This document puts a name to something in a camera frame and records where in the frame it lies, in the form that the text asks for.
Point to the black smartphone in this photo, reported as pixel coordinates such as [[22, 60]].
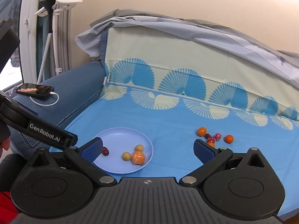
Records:
[[34, 90]]

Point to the blue fabric sofa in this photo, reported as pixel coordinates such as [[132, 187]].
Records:
[[77, 106]]

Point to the dark red jujube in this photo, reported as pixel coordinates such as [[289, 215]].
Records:
[[105, 151], [207, 136]]

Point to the grey sheet on backrest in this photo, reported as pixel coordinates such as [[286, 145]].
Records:
[[281, 63]]

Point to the white drying rack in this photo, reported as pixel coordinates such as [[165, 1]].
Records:
[[27, 35]]

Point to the person's hand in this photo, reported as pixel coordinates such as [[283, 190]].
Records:
[[4, 145]]

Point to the yellow-green longan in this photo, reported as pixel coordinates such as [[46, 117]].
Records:
[[126, 156], [139, 148]]

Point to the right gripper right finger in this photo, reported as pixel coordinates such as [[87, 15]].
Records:
[[214, 160]]

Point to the red fruit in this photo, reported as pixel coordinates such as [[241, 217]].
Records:
[[217, 136], [211, 140]]

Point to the small orange tangerine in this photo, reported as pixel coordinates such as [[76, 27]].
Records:
[[228, 139]]

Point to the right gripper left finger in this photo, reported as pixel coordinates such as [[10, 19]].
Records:
[[83, 160]]

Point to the light blue round plate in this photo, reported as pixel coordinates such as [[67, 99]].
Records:
[[118, 141]]

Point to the blue patterned sofa cover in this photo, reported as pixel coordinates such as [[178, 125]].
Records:
[[167, 88]]

